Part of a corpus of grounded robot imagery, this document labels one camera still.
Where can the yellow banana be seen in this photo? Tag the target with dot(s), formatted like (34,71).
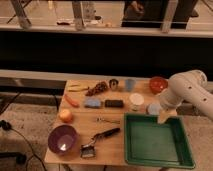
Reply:
(77,88)

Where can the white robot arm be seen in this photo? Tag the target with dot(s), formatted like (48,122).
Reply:
(189,86)

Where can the bunch of dark grapes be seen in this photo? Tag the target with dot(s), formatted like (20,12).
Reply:
(99,88)

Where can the purple bowl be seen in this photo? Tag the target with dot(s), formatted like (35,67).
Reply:
(62,139)

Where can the orange carrot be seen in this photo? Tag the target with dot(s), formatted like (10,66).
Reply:
(71,102)

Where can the black rectangular block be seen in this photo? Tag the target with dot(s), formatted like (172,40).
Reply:
(114,103)

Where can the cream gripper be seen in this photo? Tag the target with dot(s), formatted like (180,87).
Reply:
(163,116)

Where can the red bowl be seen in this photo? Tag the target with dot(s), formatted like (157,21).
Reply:
(157,84)

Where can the black handled spatula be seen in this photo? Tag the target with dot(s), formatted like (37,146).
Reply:
(88,150)

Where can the green plastic tray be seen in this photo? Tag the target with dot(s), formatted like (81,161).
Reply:
(148,143)

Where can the small metal cup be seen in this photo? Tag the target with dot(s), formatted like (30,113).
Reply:
(113,84)

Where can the metal fork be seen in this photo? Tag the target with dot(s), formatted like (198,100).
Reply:
(106,120)

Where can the blue sponge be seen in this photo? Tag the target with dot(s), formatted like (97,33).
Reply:
(92,103)

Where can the orange apple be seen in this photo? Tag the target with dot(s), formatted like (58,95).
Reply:
(65,115)

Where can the seated person in background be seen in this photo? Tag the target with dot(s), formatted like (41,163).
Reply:
(150,13)

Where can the blue plastic cup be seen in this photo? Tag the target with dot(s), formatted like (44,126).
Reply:
(129,84)

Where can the white cup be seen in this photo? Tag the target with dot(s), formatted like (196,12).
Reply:
(136,101)

